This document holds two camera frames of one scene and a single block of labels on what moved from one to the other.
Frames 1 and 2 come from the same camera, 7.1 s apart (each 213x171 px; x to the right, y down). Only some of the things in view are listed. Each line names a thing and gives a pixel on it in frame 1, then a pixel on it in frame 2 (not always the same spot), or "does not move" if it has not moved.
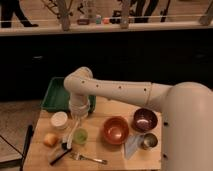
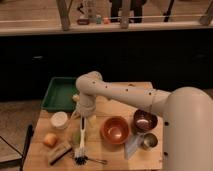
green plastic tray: (57, 98) does not move
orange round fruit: (50, 140) does not move
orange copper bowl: (115, 130) does not move
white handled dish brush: (67, 146) to (81, 154)
